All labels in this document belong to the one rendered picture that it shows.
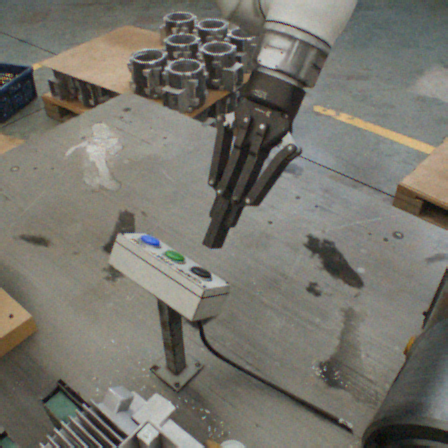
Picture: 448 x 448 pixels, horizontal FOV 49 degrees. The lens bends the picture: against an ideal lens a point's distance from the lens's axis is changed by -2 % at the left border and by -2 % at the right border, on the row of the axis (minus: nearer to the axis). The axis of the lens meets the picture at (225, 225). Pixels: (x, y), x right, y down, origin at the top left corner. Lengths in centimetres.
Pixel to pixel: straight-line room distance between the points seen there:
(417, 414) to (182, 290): 33
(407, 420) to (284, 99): 38
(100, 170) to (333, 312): 72
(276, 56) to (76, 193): 80
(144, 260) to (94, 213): 54
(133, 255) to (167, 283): 7
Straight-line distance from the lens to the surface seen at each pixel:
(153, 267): 70
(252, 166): 64
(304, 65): 62
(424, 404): 54
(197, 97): 250
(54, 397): 79
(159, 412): 57
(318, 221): 119
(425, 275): 113
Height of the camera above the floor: 158
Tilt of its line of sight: 42 degrees down
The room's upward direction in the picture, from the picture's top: straight up
